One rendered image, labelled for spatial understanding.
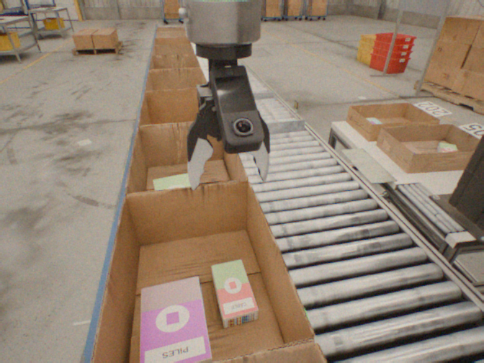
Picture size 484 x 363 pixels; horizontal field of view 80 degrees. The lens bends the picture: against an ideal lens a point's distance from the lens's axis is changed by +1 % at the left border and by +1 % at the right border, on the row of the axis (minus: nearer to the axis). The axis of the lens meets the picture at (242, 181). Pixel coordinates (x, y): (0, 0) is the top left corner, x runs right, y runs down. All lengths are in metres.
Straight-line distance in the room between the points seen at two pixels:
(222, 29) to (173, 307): 0.46
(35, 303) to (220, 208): 1.49
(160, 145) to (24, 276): 1.41
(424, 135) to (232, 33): 1.53
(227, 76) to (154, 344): 0.43
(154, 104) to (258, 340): 1.10
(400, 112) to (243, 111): 1.77
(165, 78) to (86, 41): 6.73
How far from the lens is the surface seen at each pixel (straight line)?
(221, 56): 0.37
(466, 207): 1.29
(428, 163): 1.49
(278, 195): 1.17
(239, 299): 0.63
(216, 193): 0.70
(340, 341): 0.81
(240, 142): 0.32
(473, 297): 1.05
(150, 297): 0.61
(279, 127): 1.67
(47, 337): 1.89
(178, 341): 0.55
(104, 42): 8.38
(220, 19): 0.35
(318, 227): 1.06
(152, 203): 0.71
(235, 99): 0.35
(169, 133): 1.05
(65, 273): 2.12
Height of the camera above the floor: 1.44
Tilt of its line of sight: 34 degrees down
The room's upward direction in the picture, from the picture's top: straight up
